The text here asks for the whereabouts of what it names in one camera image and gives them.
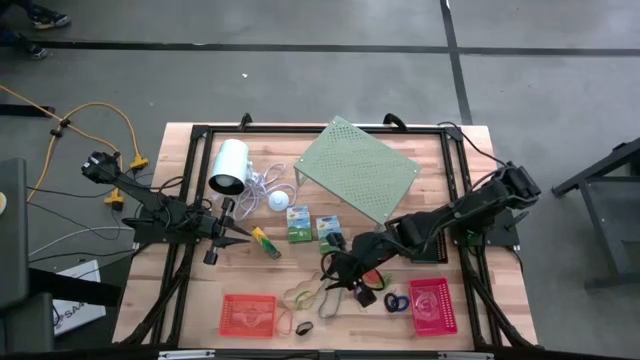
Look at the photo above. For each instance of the orange coil wristband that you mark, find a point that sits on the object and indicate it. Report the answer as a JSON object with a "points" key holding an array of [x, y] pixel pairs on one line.
{"points": [[372, 276]]}

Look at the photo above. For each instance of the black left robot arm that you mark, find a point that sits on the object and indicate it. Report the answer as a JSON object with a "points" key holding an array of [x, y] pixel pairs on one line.
{"points": [[150, 200]]}

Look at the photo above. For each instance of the white cylindrical desk lamp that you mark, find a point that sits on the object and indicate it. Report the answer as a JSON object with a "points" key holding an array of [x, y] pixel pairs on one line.
{"points": [[230, 162]]}

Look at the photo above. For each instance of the red plastic basket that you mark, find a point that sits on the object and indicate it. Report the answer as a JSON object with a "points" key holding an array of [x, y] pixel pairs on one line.
{"points": [[432, 307]]}

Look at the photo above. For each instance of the black side desk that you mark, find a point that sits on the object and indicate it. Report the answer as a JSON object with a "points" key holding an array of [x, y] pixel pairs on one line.
{"points": [[70, 286]]}

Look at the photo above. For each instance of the white dome-shaped puck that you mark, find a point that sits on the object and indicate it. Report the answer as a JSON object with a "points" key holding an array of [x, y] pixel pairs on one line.
{"points": [[278, 201]]}

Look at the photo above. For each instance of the tan rubber band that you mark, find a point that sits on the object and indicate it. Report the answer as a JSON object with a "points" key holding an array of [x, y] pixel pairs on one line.
{"points": [[290, 295]]}

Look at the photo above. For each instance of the green coil wristband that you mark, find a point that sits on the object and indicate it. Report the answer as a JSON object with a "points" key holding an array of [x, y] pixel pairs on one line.
{"points": [[386, 281]]}

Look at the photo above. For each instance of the white printed sign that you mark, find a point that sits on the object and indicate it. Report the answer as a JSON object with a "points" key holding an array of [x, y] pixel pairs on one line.
{"points": [[75, 320]]}

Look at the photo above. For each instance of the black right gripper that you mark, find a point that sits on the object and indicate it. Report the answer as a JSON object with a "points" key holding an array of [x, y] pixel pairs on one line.
{"points": [[367, 255]]}

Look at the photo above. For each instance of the orange rubber band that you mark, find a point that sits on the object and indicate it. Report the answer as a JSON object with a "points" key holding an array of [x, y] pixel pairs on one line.
{"points": [[278, 322]]}

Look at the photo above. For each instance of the black aluminium table frame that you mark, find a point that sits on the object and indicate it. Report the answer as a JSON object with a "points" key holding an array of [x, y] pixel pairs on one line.
{"points": [[280, 129]]}

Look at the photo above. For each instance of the yellow green crayon box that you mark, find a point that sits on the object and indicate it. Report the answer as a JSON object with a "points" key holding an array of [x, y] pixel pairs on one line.
{"points": [[265, 242]]}

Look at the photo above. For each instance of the silver metal bracket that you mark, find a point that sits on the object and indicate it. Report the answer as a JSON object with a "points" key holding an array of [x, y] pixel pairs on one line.
{"points": [[185, 354], [465, 355]]}

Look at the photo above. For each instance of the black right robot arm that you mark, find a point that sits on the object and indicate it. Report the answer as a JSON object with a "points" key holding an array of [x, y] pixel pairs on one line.
{"points": [[450, 215]]}

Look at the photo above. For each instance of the green blue crayon box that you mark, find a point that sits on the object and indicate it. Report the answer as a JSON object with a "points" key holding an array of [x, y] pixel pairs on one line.
{"points": [[326, 231], [299, 225]]}

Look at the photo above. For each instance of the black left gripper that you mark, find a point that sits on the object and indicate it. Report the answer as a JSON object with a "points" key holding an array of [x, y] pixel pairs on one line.
{"points": [[212, 227]]}

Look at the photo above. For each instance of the dark grey monitor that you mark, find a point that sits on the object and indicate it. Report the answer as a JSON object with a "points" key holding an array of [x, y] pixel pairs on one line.
{"points": [[12, 235]]}

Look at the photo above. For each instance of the black plastic basket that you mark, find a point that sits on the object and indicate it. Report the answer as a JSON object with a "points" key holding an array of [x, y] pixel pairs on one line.
{"points": [[437, 252]]}

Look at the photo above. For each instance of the green perforated metal shelf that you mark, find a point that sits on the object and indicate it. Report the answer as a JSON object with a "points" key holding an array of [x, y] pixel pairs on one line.
{"points": [[357, 165]]}

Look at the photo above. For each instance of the grey rubber band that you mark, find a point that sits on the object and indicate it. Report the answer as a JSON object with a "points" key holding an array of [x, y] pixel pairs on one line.
{"points": [[322, 310]]}

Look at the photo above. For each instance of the blue coil wristband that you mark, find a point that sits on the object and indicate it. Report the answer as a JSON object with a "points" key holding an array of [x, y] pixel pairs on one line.
{"points": [[404, 303]]}

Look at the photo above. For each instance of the black coil wristband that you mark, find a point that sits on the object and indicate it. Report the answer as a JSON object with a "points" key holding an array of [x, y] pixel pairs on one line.
{"points": [[388, 302]]}

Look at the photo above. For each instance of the black metal cart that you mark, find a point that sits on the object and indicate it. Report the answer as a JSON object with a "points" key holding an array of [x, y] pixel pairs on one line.
{"points": [[612, 220]]}

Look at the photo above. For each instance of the person's shoe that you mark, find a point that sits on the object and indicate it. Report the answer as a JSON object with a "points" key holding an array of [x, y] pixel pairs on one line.
{"points": [[50, 20], [35, 50]]}

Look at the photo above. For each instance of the orange plastic basket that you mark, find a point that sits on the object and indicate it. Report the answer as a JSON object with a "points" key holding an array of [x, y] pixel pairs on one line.
{"points": [[247, 316]]}

